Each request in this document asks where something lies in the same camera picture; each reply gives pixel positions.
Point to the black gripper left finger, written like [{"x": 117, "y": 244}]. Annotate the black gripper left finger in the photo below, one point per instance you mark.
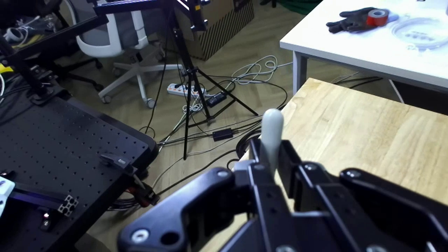
[{"x": 197, "y": 200}]

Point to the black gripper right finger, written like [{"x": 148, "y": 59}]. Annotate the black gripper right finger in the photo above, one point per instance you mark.
[{"x": 373, "y": 196}]

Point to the white spoon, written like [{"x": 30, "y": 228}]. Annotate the white spoon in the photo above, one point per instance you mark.
[{"x": 272, "y": 130}]

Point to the black clamp with red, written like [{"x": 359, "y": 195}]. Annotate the black clamp with red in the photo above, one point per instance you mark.
[{"x": 135, "y": 184}]

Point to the black power adapter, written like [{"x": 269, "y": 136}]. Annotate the black power adapter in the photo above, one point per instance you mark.
[{"x": 223, "y": 135}]

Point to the white power strip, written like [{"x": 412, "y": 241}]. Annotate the white power strip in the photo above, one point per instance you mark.
[{"x": 180, "y": 90}]

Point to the black perforated breadboard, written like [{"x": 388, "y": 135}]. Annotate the black perforated breadboard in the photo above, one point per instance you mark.
[{"x": 61, "y": 149}]

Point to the white side table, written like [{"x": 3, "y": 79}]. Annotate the white side table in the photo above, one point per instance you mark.
[{"x": 351, "y": 46}]

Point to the patterned cardboard box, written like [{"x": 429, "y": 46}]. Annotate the patterned cardboard box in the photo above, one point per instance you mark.
[{"x": 225, "y": 28}]

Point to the red tape roll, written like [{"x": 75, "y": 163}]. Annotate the red tape roll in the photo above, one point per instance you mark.
[{"x": 377, "y": 17}]

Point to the white office chair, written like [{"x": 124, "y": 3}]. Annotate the white office chair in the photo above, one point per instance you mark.
[{"x": 121, "y": 37}]

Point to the black camera tripod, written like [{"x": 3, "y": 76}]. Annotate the black camera tripod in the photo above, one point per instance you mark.
[{"x": 187, "y": 79}]

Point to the small aluminium corner bracket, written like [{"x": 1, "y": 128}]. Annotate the small aluminium corner bracket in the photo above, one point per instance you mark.
[{"x": 69, "y": 205}]

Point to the black frame stand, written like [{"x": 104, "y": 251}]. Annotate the black frame stand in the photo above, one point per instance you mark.
[{"x": 29, "y": 70}]

